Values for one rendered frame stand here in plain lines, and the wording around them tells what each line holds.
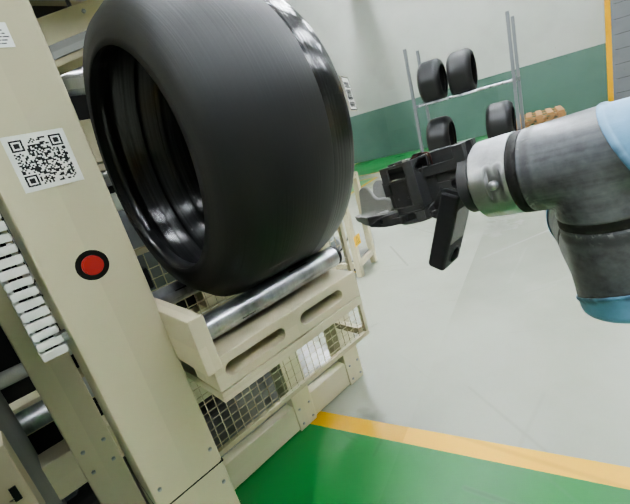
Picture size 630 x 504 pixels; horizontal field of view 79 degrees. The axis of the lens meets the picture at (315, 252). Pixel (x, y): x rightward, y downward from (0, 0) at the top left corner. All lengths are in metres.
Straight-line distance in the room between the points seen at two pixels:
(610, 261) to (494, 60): 11.08
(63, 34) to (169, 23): 0.55
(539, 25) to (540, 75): 1.07
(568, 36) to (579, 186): 11.03
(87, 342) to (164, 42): 0.45
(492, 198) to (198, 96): 0.39
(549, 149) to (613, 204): 0.07
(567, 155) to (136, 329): 0.63
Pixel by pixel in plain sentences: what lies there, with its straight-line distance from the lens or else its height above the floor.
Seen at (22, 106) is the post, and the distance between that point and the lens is 0.68.
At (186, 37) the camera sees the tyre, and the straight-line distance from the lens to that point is 0.61.
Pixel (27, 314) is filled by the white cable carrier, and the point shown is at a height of 1.03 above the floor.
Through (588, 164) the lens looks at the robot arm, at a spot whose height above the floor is 1.07.
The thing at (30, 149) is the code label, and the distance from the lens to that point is 0.67.
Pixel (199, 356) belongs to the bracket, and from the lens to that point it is 0.63.
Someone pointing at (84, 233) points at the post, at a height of 1.11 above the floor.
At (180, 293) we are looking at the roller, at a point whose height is 0.90.
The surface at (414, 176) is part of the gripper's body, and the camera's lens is 0.50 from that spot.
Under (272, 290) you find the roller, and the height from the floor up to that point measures 0.91.
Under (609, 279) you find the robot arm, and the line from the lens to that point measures 0.47.
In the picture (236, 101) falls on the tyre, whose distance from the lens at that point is 0.56.
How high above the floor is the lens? 1.16
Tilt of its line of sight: 16 degrees down
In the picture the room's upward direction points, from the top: 15 degrees counter-clockwise
